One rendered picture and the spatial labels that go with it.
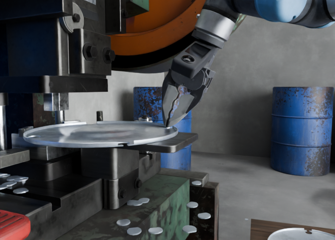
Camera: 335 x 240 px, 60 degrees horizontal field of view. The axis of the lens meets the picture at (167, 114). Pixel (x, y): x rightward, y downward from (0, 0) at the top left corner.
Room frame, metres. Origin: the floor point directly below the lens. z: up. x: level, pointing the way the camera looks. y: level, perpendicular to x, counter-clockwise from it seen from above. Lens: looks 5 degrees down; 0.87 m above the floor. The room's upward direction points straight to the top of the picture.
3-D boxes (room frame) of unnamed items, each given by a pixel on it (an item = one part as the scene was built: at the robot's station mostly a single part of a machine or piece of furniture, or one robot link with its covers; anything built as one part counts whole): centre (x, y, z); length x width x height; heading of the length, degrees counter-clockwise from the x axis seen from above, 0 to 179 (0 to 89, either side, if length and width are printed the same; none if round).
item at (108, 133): (0.57, 0.12, 0.78); 0.29 x 0.29 x 0.01
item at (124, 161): (0.55, 0.08, 0.72); 0.25 x 0.14 x 0.14; 68
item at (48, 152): (0.62, 0.24, 0.76); 0.15 x 0.09 x 0.05; 158
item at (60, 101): (0.61, 0.23, 0.84); 0.05 x 0.03 x 0.04; 158
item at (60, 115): (0.72, 0.27, 0.81); 0.02 x 0.02 x 0.14
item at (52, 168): (0.62, 0.25, 0.72); 0.20 x 0.16 x 0.03; 158
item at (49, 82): (0.62, 0.25, 0.86); 0.20 x 0.16 x 0.05; 158
